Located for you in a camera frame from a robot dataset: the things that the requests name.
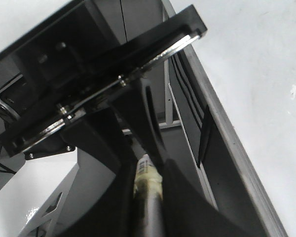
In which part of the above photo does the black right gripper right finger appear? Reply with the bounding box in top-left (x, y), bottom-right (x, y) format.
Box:
top-left (133, 79), bottom-right (266, 237)

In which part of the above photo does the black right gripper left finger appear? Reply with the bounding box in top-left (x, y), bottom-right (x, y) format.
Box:
top-left (59, 108), bottom-right (137, 237)

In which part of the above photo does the white black whiteboard marker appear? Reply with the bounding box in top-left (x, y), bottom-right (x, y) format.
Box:
top-left (132, 154), bottom-right (166, 237)

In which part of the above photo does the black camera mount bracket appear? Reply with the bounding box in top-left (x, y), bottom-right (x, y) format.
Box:
top-left (0, 0), bottom-right (207, 166)

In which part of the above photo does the whiteboard with grey frame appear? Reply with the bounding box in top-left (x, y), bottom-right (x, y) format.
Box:
top-left (172, 0), bottom-right (296, 237)

